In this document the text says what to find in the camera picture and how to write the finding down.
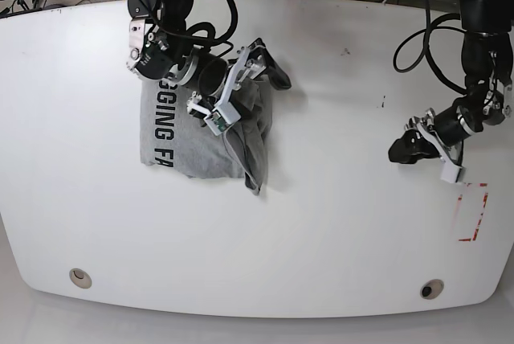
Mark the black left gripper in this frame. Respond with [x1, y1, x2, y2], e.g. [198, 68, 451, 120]
[388, 106, 472, 164]

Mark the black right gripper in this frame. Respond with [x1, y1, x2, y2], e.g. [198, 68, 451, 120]
[198, 38, 292, 96]

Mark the grey T-shirt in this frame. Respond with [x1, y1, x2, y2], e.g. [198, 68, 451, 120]
[140, 80, 272, 195]

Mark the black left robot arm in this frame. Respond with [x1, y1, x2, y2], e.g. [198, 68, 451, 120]
[388, 0, 513, 165]

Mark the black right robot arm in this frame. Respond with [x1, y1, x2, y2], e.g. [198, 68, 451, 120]
[128, 0, 239, 102]

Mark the red tape rectangle marking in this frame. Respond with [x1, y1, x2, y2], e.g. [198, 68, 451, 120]
[453, 183, 489, 243]

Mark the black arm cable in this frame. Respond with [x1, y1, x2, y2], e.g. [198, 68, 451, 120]
[393, 0, 471, 94]
[100, 0, 240, 59]

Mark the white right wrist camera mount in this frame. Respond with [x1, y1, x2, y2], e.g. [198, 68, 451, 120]
[181, 45, 252, 136]

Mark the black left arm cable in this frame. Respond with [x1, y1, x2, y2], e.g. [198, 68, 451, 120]
[393, 0, 471, 94]

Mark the right table cable grommet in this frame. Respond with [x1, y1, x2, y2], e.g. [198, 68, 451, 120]
[420, 279, 444, 300]

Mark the table cable grommet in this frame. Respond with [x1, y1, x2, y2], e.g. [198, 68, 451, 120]
[69, 268, 92, 289]
[420, 279, 444, 300]

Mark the left table cable grommet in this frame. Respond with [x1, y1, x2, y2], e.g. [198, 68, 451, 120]
[69, 268, 92, 289]

